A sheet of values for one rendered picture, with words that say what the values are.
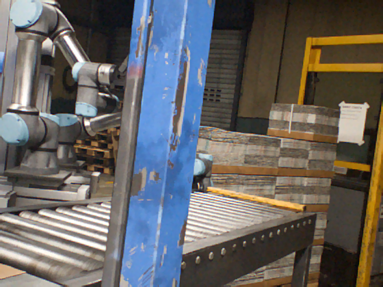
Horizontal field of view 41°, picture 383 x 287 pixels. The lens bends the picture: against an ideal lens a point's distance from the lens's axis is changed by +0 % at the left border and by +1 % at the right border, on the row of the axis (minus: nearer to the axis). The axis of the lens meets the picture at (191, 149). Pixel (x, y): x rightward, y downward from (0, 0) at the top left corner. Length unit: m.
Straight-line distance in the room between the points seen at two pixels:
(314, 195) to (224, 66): 7.09
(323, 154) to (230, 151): 0.86
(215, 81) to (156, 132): 9.73
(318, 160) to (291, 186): 0.30
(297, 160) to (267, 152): 0.29
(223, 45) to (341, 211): 6.85
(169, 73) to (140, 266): 0.25
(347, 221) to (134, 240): 3.40
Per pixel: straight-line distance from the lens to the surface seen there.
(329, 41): 4.07
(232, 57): 10.27
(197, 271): 1.22
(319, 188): 3.50
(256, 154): 2.96
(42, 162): 2.07
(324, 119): 3.45
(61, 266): 0.99
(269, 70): 9.89
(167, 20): 0.66
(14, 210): 1.44
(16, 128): 1.95
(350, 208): 4.00
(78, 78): 1.86
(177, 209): 0.68
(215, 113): 10.30
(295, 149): 3.23
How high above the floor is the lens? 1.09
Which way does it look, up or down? 3 degrees down
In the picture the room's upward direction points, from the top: 7 degrees clockwise
